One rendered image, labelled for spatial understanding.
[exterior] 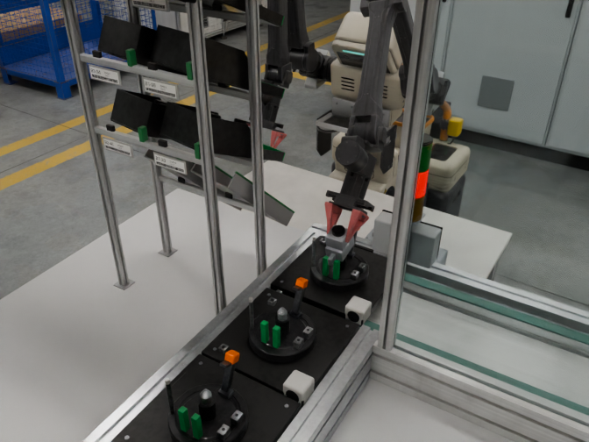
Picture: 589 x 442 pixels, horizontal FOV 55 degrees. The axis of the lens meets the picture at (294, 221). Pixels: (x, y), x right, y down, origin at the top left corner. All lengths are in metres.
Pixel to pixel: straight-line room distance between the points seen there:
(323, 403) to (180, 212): 0.94
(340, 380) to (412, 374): 0.16
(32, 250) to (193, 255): 1.88
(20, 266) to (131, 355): 2.00
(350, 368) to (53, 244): 2.50
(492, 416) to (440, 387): 0.11
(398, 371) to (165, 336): 0.55
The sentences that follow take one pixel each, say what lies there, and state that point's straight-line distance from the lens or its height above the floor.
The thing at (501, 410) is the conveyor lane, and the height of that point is 0.93.
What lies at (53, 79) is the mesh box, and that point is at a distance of 5.55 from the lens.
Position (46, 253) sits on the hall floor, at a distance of 3.37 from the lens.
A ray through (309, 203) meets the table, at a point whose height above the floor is 0.86.
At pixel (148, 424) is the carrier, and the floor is 0.97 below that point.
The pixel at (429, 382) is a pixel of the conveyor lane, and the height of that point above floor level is 0.92.
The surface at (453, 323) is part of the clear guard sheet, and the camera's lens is 1.12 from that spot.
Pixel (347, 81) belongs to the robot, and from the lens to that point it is 2.02.
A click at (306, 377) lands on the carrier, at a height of 0.99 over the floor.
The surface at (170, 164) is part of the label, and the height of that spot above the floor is 1.28.
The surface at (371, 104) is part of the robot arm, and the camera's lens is 1.35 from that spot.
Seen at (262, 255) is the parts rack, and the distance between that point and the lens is 1.42.
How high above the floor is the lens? 1.81
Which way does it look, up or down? 33 degrees down
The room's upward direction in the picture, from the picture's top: straight up
